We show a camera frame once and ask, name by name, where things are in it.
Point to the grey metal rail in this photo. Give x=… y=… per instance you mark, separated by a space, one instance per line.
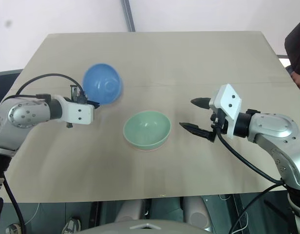
x=129 y=14

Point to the silver robot thigh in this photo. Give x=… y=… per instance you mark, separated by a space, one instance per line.
x=196 y=212
x=130 y=210

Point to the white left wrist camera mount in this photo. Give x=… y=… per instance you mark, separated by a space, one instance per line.
x=79 y=113

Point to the grey sneaker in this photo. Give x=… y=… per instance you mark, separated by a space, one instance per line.
x=12 y=229
x=71 y=225

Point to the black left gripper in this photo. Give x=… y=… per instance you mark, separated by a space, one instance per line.
x=77 y=96

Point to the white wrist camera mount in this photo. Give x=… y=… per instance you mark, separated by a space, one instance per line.
x=229 y=102
x=79 y=113

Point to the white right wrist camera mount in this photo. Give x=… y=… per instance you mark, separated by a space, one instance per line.
x=229 y=102

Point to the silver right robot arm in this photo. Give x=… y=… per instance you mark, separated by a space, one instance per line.
x=274 y=134

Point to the blue plastic bowl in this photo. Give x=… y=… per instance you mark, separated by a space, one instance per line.
x=103 y=83

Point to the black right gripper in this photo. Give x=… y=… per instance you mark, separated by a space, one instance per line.
x=219 y=122

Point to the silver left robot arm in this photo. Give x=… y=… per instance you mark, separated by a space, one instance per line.
x=23 y=117

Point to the silver robot torso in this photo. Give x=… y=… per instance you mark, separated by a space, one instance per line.
x=145 y=226

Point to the green plastic bowl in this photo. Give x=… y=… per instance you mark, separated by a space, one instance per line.
x=147 y=128

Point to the person in dark clothes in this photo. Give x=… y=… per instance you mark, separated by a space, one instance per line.
x=297 y=48

